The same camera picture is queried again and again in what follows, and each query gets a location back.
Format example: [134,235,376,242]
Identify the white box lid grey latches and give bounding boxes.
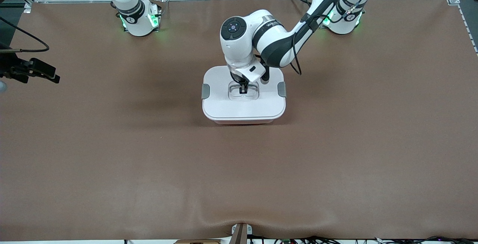
[201,66,287,122]

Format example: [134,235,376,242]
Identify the metal table edge clamp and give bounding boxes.
[231,223,253,244]

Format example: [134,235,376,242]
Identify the pink translucent storage box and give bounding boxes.
[214,119,276,125]

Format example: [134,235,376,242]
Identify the brown table mat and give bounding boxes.
[0,0,478,241]

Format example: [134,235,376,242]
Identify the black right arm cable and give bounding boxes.
[0,16,50,53]

